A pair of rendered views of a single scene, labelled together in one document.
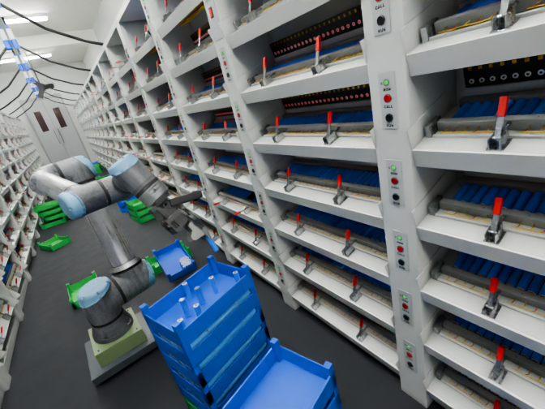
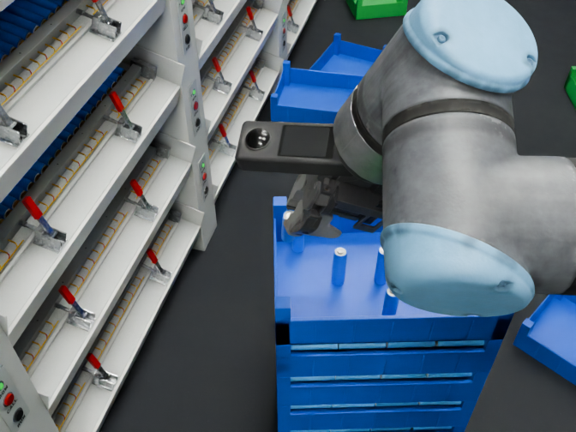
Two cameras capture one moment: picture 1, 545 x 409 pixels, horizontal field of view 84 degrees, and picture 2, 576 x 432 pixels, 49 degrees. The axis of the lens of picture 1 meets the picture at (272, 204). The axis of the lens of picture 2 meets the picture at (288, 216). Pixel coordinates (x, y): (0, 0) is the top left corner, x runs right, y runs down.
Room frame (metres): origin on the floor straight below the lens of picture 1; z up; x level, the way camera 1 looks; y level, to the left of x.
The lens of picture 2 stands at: (1.33, 0.61, 1.18)
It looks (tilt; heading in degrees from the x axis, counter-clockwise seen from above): 45 degrees down; 225
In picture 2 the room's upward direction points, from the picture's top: straight up
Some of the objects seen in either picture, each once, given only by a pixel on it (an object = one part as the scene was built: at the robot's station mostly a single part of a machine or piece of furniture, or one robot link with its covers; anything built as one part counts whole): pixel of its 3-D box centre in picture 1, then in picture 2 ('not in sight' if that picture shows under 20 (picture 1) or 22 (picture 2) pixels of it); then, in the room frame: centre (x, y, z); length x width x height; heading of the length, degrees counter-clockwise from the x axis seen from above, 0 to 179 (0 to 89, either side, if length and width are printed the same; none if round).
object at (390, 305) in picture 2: (187, 290); (390, 305); (0.88, 0.35, 0.52); 0.02 x 0.02 x 0.06
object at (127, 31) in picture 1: (172, 137); not in sight; (2.56, 0.66, 0.87); 0.20 x 0.09 x 1.73; 120
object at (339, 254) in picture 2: (213, 284); (339, 266); (0.88, 0.26, 0.52); 0.02 x 0.02 x 0.06
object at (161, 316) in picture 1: (199, 294); (382, 264); (0.84, 0.30, 0.52); 0.30 x 0.20 x 0.08; 137
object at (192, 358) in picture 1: (207, 313); (377, 300); (0.84, 0.30, 0.44); 0.30 x 0.20 x 0.08; 137
